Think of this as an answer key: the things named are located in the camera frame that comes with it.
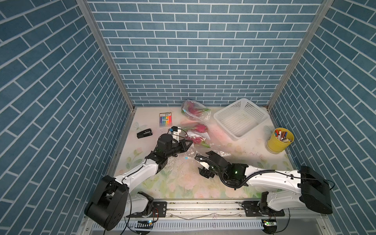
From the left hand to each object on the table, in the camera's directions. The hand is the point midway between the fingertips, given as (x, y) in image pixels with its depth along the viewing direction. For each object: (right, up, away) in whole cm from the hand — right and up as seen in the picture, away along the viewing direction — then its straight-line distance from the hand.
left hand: (196, 143), depth 80 cm
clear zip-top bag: (+3, +4, +10) cm, 11 cm away
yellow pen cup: (+53, +1, +11) cm, 54 cm away
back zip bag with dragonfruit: (-4, +23, +31) cm, 39 cm away
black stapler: (-36, +4, +22) cm, 43 cm away
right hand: (+4, -9, -1) cm, 10 cm away
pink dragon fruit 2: (+1, +1, +4) cm, 5 cm away
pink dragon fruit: (+3, +8, +16) cm, 18 cm away
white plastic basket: (+35, +14, +33) cm, 50 cm away
